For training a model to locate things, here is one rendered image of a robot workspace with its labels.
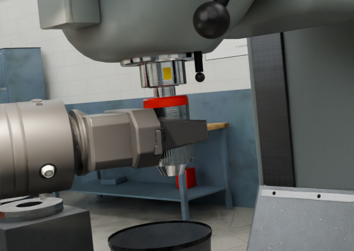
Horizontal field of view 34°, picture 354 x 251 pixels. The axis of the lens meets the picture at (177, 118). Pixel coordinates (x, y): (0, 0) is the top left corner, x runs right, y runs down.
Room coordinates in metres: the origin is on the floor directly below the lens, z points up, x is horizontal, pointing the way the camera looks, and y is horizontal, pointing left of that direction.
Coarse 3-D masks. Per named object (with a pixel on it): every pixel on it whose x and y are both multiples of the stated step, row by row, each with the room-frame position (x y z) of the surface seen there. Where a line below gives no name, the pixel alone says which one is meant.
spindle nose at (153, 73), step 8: (144, 64) 0.58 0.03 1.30; (152, 64) 0.57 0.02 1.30; (160, 64) 0.57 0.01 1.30; (168, 64) 0.57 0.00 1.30; (176, 64) 0.58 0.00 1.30; (184, 64) 0.59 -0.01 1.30; (144, 72) 0.58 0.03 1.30; (152, 72) 0.57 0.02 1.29; (160, 72) 0.57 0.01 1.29; (176, 72) 0.58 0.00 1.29; (184, 72) 0.59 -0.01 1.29; (144, 80) 0.58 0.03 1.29; (152, 80) 0.58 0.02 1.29; (160, 80) 0.57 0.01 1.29; (168, 80) 0.57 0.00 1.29; (176, 80) 0.58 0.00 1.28; (184, 80) 0.59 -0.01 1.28
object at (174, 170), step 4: (184, 164) 0.59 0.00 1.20; (160, 168) 0.59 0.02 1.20; (164, 168) 0.58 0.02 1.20; (168, 168) 0.58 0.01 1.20; (172, 168) 0.58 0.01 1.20; (176, 168) 0.58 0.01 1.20; (180, 168) 0.58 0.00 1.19; (184, 168) 0.59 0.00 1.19; (164, 172) 0.59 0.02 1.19; (168, 172) 0.58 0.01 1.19; (172, 172) 0.58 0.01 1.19; (176, 172) 0.58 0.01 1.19; (180, 172) 0.59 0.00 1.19
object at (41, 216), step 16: (0, 208) 0.77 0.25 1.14; (16, 208) 0.76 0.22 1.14; (32, 208) 0.75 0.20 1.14; (48, 208) 0.75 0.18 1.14; (64, 208) 0.79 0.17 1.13; (80, 208) 0.78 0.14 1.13; (0, 224) 0.73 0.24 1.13; (16, 224) 0.72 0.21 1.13; (32, 224) 0.72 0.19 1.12; (48, 224) 0.73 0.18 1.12; (64, 224) 0.74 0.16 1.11; (80, 224) 0.76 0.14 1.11; (0, 240) 0.71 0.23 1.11; (16, 240) 0.70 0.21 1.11; (32, 240) 0.72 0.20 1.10; (48, 240) 0.73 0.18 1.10; (64, 240) 0.74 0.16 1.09; (80, 240) 0.76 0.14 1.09
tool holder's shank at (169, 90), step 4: (152, 88) 0.60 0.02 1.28; (156, 88) 0.59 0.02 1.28; (160, 88) 0.59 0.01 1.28; (164, 88) 0.58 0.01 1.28; (168, 88) 0.59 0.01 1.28; (172, 88) 0.59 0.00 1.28; (156, 92) 0.59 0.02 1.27; (160, 92) 0.59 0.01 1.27; (164, 92) 0.58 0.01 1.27; (168, 92) 0.59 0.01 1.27; (172, 92) 0.59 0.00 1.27; (156, 96) 0.59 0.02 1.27; (160, 96) 0.59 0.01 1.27; (164, 96) 0.59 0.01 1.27
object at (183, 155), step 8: (160, 112) 0.57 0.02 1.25; (168, 112) 0.57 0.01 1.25; (176, 112) 0.58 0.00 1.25; (184, 112) 0.58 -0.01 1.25; (192, 144) 0.60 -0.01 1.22; (168, 152) 0.57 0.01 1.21; (176, 152) 0.57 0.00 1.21; (184, 152) 0.58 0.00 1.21; (192, 152) 0.59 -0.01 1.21; (160, 160) 0.58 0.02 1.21; (168, 160) 0.57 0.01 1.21; (176, 160) 0.57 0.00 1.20; (184, 160) 0.58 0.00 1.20; (192, 160) 0.59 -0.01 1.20
